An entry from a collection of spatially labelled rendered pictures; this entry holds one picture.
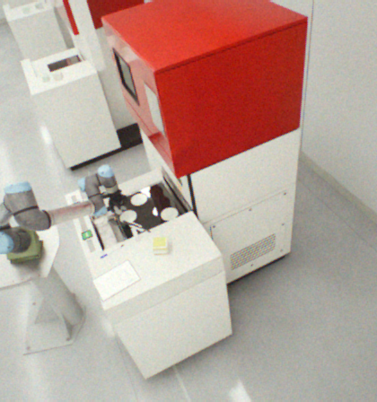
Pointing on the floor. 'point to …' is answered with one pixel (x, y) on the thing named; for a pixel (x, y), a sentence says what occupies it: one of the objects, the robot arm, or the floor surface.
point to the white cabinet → (177, 326)
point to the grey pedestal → (53, 316)
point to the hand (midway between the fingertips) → (118, 212)
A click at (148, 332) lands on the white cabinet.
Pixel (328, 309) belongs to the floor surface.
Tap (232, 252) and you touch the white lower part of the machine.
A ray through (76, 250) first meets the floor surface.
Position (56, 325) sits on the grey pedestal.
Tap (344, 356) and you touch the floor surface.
